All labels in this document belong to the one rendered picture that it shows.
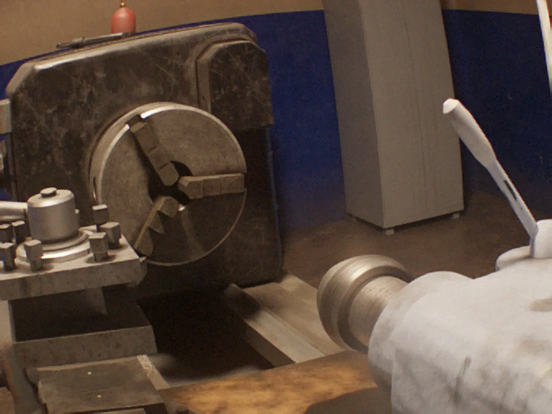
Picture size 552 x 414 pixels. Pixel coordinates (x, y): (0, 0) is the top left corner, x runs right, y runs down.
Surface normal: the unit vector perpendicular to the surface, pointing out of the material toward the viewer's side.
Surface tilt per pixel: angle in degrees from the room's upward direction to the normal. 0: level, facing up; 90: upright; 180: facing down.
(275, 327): 49
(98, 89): 90
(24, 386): 90
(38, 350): 90
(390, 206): 90
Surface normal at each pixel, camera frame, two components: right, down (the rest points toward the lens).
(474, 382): -0.91, -0.15
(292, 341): -0.76, -0.51
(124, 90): 0.37, 0.18
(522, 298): -0.10, -0.97
